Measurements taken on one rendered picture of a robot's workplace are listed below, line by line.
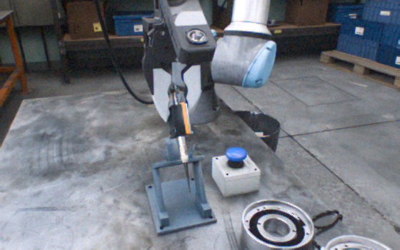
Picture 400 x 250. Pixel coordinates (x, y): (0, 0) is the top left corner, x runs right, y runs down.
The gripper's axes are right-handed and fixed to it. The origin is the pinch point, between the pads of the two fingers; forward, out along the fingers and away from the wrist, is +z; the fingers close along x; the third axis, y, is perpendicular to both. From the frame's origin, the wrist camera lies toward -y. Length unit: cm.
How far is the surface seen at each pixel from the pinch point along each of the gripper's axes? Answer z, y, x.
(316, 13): 39, 328, -259
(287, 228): 15.7, -12.5, -13.8
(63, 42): 55, 322, 41
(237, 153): 10.4, 2.1, -11.5
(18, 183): 17.8, 15.8, 28.5
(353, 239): 14.1, -18.4, -20.6
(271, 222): 15.7, -10.5, -12.1
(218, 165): 13.3, 3.7, -8.4
